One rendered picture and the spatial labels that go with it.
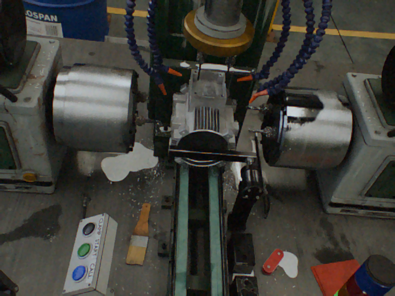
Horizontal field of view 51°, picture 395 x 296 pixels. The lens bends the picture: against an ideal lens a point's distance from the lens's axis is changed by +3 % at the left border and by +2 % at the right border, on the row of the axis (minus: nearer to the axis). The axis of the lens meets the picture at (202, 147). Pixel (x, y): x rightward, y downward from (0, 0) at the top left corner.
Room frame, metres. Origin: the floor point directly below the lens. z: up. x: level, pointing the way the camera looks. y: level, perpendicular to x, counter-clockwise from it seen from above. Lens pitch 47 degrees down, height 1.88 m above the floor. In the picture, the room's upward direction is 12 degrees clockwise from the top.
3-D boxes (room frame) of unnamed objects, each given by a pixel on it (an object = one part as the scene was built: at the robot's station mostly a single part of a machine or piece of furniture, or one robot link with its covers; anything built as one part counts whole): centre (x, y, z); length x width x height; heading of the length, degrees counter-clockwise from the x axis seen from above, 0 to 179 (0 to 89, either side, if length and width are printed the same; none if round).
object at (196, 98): (0.93, 0.02, 1.11); 0.12 x 0.11 x 0.07; 9
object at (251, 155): (0.78, -0.03, 1.01); 0.26 x 0.04 x 0.03; 99
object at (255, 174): (0.90, -0.16, 0.92); 0.45 x 0.13 x 0.24; 9
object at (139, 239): (0.61, 0.13, 0.80); 0.21 x 0.05 x 0.01; 4
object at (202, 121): (0.89, 0.01, 1.02); 0.20 x 0.19 x 0.19; 9
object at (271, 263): (0.60, -0.27, 0.81); 0.09 x 0.03 x 0.02; 149
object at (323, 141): (0.95, -0.31, 1.04); 0.41 x 0.25 x 0.25; 99
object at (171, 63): (1.05, 0.04, 0.97); 0.30 x 0.11 x 0.34; 99
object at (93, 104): (0.84, 0.36, 1.04); 0.37 x 0.25 x 0.25; 99
